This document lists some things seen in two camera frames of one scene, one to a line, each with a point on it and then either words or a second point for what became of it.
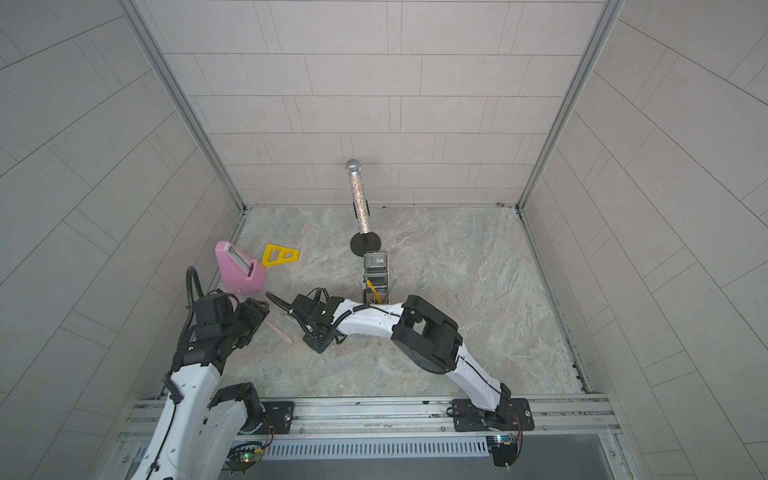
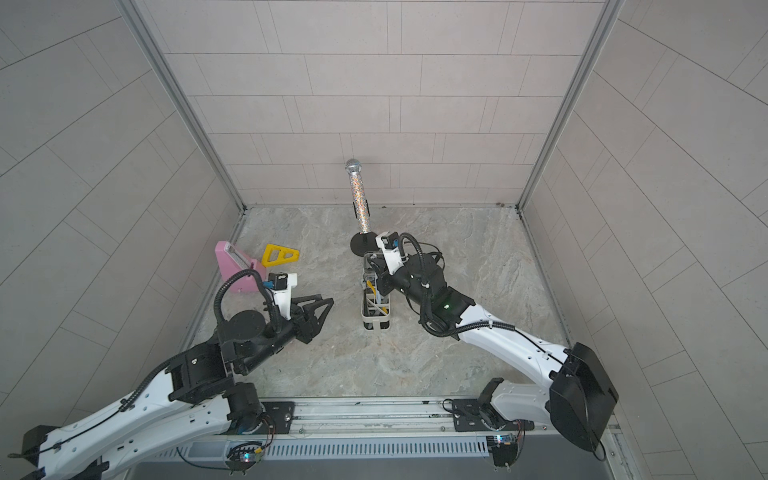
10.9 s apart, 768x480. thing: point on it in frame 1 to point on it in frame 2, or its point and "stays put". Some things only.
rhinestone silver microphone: (354, 167) stays put
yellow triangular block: (274, 255) stays put
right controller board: (504, 448) stays put
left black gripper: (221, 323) to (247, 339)
